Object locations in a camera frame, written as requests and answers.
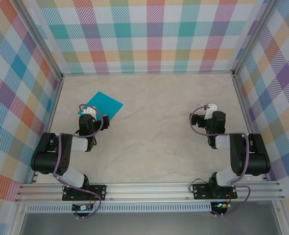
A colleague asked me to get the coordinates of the left small circuit board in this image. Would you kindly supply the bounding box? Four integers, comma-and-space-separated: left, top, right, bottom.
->
72, 204, 94, 212

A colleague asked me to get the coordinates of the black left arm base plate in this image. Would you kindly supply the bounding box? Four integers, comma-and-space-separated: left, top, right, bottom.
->
62, 184, 108, 202

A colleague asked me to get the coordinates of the right small circuit board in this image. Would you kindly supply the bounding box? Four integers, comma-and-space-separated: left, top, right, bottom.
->
213, 202, 231, 210

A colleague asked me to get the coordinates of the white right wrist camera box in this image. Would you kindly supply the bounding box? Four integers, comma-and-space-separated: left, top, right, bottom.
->
206, 103, 218, 120

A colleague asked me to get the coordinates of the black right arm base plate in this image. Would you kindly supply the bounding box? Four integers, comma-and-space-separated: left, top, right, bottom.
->
192, 183, 239, 200

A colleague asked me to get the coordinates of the blue paper sheet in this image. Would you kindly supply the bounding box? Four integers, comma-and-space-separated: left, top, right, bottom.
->
77, 91, 124, 121

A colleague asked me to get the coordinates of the aluminium side rail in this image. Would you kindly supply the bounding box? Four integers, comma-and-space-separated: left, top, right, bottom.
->
30, 75, 65, 184
232, 74, 269, 182

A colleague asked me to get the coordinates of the aluminium frame leg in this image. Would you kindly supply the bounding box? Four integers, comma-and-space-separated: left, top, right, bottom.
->
271, 200, 288, 235
11, 202, 27, 235

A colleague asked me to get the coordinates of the aluminium corner post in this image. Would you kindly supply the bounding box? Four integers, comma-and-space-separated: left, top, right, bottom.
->
232, 0, 279, 77
14, 0, 64, 81

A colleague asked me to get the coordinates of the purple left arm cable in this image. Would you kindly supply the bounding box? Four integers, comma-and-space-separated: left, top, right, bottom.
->
52, 104, 105, 220

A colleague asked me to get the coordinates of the small circuit board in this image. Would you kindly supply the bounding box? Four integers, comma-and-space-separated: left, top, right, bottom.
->
213, 202, 231, 210
72, 204, 94, 212

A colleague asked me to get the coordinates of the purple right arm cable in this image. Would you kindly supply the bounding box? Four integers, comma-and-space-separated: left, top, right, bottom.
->
189, 105, 252, 218

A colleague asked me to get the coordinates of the slotted grey cable duct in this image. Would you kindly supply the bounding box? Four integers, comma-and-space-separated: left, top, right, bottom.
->
25, 202, 213, 213

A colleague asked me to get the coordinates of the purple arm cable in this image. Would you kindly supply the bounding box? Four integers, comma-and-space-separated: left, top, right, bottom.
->
52, 104, 105, 220
189, 105, 252, 218

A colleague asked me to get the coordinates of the wide aluminium frame beam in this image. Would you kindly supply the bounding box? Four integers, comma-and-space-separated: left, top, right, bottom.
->
14, 180, 287, 203

